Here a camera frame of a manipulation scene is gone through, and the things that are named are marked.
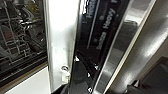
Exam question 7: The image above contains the grey wire dishwasher rack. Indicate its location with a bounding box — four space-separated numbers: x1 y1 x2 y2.
0 0 48 73

